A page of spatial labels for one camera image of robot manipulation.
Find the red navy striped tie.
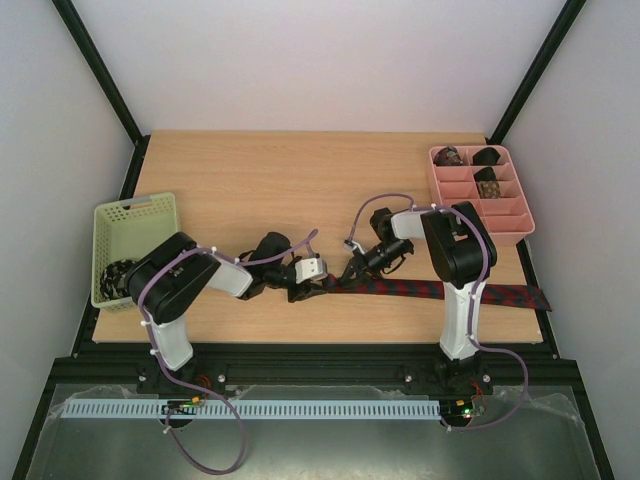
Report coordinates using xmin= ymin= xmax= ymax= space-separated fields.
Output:
xmin=322 ymin=276 xmax=552 ymax=312

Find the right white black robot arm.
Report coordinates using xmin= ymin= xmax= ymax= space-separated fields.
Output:
xmin=336 ymin=201 xmax=497 ymax=392

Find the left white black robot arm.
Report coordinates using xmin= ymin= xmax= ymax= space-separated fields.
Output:
xmin=121 ymin=232 xmax=328 ymax=371

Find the dark floral rolled tie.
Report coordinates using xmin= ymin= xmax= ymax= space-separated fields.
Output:
xmin=433 ymin=146 xmax=464 ymax=167

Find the brown patterned rolled tie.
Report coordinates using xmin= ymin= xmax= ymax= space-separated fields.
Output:
xmin=476 ymin=181 xmax=502 ymax=199

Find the pink divided organizer tray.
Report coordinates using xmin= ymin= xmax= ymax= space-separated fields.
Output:
xmin=427 ymin=145 xmax=535 ymax=246

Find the black rolled tie middle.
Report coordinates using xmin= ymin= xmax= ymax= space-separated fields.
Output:
xmin=473 ymin=166 xmax=497 ymax=183

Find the black rolled tie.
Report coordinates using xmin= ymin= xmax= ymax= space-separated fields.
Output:
xmin=473 ymin=166 xmax=497 ymax=183
xmin=472 ymin=147 xmax=501 ymax=166

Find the black rolled tie back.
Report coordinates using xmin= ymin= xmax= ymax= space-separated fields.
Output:
xmin=472 ymin=147 xmax=501 ymax=166

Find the green plastic basket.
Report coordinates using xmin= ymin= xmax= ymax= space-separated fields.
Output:
xmin=91 ymin=192 xmax=180 ymax=312

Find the black white patterned tie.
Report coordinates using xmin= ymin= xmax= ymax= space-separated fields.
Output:
xmin=99 ymin=259 xmax=137 ymax=300

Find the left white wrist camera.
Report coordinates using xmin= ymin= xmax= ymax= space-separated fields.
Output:
xmin=294 ymin=257 xmax=328 ymax=284

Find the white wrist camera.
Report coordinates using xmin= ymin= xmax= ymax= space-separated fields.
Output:
xmin=294 ymin=257 xmax=328 ymax=284
xmin=343 ymin=239 xmax=364 ymax=254

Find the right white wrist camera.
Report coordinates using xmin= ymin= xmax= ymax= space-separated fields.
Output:
xmin=343 ymin=239 xmax=364 ymax=254

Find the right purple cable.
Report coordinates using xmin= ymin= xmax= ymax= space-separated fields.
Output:
xmin=347 ymin=193 xmax=530 ymax=434

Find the purple cable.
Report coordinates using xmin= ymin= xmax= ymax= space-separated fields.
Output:
xmin=347 ymin=193 xmax=530 ymax=434
xmin=137 ymin=228 xmax=320 ymax=472

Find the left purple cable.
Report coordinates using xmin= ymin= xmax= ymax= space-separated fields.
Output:
xmin=137 ymin=228 xmax=320 ymax=472

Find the black aluminium frame rail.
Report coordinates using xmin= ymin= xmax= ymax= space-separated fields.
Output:
xmin=45 ymin=343 xmax=585 ymax=398

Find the light blue cable duct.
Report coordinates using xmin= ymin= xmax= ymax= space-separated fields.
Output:
xmin=61 ymin=399 xmax=441 ymax=421

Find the right black frame post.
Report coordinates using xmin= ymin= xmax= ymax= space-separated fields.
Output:
xmin=485 ymin=0 xmax=587 ymax=145

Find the black frame post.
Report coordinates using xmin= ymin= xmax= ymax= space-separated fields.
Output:
xmin=49 ymin=0 xmax=146 ymax=146
xmin=485 ymin=0 xmax=587 ymax=145

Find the left black frame post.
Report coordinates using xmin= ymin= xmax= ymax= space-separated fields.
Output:
xmin=49 ymin=0 xmax=146 ymax=146

